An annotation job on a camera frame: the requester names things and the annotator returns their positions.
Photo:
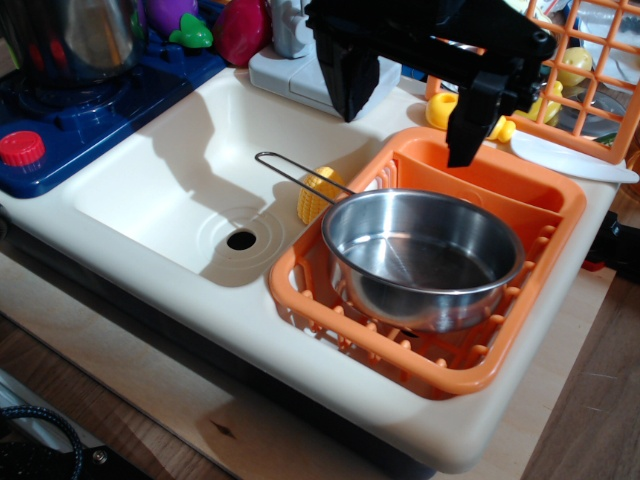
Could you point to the magenta toy fruit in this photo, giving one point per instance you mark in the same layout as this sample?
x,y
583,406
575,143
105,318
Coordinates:
x,y
242,29

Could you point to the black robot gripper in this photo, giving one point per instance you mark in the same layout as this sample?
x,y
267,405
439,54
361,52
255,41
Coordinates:
x,y
492,53

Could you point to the orange plastic grid basket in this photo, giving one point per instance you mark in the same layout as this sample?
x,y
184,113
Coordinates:
x,y
599,116

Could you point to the purple toy eggplant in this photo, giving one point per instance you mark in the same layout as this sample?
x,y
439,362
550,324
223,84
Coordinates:
x,y
164,16

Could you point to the yellow toy corn cob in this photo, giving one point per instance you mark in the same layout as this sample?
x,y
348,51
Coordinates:
x,y
310,202

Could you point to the blue toy stove top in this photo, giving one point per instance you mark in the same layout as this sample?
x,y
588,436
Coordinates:
x,y
78,125

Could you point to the yellow rubber duck toy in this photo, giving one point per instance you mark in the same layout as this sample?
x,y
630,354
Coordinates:
x,y
441,106

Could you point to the red stove knob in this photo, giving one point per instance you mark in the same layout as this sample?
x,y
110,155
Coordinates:
x,y
22,148

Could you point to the grey toy faucet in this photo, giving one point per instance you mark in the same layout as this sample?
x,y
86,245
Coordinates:
x,y
289,66

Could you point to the yellow toy potato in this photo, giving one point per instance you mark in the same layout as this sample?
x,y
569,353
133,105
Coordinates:
x,y
579,58

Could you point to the black clamp with orange tip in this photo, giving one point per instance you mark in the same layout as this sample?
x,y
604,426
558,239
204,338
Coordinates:
x,y
615,246

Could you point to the cream plastic toy sink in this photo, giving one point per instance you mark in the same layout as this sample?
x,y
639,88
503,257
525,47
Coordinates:
x,y
189,214

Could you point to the white plastic toy knife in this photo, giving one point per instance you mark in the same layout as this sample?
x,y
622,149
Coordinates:
x,y
569,162

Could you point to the large stainless steel pot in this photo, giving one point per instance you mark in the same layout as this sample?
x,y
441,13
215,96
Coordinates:
x,y
72,43

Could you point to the stainless steel pan with handle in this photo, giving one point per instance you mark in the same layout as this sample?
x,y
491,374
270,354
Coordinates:
x,y
419,260

